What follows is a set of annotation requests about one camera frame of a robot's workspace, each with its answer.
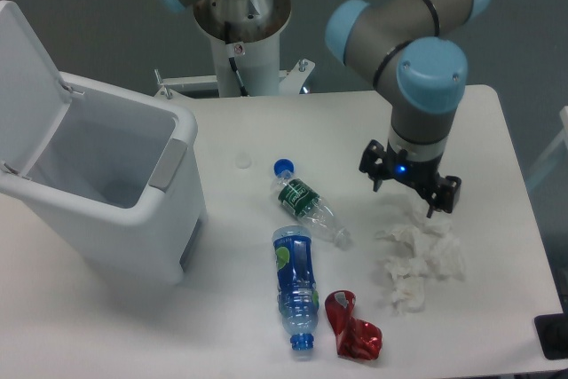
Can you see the white frame at right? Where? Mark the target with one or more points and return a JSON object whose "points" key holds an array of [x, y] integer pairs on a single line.
{"points": [[552, 155]]}

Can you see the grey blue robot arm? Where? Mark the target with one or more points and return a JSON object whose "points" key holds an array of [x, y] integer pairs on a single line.
{"points": [[399, 48]]}

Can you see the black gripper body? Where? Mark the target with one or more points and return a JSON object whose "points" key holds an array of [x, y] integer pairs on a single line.
{"points": [[423, 177]]}

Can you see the crushed red can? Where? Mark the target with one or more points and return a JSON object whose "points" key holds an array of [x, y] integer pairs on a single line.
{"points": [[354, 338]]}

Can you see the white trash bin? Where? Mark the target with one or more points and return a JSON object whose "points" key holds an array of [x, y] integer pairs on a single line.
{"points": [[116, 178]]}

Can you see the crumpled white tissue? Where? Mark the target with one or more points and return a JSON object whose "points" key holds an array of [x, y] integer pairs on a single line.
{"points": [[432, 251]]}

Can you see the black device at edge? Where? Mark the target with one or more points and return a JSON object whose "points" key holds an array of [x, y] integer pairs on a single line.
{"points": [[552, 333]]}

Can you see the white bin lid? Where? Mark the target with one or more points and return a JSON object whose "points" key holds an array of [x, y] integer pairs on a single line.
{"points": [[33, 98]]}

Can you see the blue label plastic bottle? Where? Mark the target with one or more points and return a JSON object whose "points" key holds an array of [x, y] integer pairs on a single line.
{"points": [[298, 297]]}

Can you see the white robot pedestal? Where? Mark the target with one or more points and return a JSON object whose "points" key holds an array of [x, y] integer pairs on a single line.
{"points": [[244, 38]]}

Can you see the green label plastic bottle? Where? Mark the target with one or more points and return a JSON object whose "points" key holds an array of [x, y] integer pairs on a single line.
{"points": [[307, 206]]}

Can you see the white bottle cap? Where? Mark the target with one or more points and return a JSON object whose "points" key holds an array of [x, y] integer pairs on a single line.
{"points": [[242, 161]]}

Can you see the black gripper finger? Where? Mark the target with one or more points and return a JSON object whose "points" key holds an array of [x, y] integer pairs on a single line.
{"points": [[445, 195], [372, 163]]}

